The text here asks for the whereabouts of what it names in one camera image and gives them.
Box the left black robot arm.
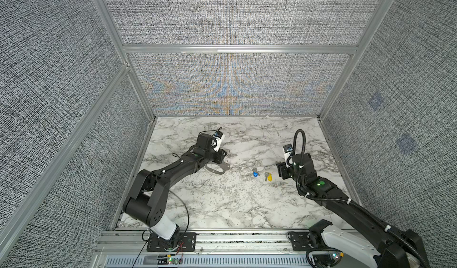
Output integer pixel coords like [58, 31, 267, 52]
[123, 130, 227, 240]

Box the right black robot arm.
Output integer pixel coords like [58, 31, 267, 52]
[276, 153, 430, 268]

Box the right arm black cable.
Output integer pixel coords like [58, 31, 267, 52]
[292, 129, 429, 268]

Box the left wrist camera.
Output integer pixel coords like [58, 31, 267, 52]
[213, 130, 224, 152]

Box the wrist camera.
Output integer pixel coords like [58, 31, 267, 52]
[213, 130, 224, 152]
[283, 144, 295, 168]

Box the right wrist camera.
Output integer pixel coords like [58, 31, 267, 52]
[283, 144, 295, 168]

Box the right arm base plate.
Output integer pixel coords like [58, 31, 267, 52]
[288, 230, 343, 253]

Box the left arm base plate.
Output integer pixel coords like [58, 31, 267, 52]
[146, 232, 197, 254]

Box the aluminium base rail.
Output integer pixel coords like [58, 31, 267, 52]
[90, 229, 309, 268]

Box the aluminium enclosure frame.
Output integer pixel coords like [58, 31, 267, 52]
[1, 0, 394, 258]

